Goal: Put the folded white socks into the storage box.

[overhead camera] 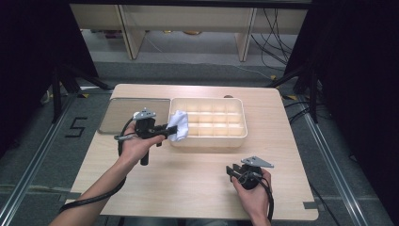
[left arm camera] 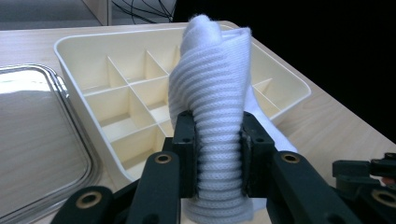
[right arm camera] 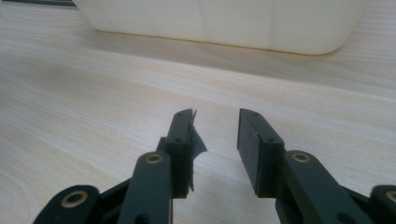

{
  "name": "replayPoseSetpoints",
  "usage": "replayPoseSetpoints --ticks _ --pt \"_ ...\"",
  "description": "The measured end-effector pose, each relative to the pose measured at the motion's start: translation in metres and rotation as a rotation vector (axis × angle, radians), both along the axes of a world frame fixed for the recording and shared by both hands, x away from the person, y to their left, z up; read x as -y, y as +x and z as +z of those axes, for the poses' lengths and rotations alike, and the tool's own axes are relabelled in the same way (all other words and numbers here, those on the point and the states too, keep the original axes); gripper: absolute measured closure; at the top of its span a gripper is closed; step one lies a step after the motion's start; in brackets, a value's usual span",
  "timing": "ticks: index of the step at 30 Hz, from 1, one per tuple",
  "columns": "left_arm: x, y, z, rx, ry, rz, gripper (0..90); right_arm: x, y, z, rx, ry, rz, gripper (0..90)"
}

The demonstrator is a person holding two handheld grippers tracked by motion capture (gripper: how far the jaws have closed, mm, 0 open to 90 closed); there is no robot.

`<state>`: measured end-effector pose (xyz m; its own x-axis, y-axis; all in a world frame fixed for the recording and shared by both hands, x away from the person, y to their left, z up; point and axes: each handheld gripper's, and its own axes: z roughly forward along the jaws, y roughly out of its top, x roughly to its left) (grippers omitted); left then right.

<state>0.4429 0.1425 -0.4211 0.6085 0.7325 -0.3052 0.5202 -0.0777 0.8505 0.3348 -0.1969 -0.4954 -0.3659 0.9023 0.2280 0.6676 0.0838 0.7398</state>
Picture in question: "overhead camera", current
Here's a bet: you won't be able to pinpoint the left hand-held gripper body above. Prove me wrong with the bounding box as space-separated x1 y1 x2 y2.
133 107 168 167

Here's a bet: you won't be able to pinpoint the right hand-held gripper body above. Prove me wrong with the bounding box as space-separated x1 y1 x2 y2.
234 155 275 191

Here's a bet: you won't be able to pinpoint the white sock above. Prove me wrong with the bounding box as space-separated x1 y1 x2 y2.
166 109 190 142

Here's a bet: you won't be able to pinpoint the cream compartment storage box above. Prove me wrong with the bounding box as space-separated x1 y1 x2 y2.
166 97 248 149

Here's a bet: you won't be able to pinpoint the person's right hand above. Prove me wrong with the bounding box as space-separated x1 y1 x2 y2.
231 169 273 222

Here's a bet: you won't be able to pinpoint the person's left hand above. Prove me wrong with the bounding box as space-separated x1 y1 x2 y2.
118 121 167 168

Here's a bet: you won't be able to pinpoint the grey flat box lid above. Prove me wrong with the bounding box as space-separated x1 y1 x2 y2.
97 97 172 137

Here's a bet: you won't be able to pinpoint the person's legs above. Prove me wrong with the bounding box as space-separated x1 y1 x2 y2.
119 218 243 226

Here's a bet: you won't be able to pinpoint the black metal stand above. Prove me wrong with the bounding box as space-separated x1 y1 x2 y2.
51 63 111 124
266 63 322 124

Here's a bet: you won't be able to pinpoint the beige background desk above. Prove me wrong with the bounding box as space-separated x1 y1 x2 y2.
70 3 309 62

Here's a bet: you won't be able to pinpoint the black curtain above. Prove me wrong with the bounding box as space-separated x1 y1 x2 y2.
0 0 100 156
284 0 399 222

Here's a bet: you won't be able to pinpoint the grey cable plug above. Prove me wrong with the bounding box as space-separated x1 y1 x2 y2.
113 133 136 141

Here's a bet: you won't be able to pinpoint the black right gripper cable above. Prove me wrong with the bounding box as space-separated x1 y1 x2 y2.
249 174 275 224

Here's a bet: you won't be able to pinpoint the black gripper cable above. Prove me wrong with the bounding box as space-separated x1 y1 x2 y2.
58 117 136 215
249 174 275 224

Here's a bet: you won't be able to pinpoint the aluminium floor rail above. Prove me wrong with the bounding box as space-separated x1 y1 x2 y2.
0 93 77 226
299 99 369 226

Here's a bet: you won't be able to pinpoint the black floor cables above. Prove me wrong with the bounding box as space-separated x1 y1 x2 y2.
282 99 332 125

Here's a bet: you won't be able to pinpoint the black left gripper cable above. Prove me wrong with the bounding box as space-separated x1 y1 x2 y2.
58 117 136 215

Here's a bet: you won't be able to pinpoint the white floor cable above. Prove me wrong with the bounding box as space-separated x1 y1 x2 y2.
232 63 275 80

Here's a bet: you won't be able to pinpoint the black hanging cables bundle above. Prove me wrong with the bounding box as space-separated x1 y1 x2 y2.
249 8 298 69

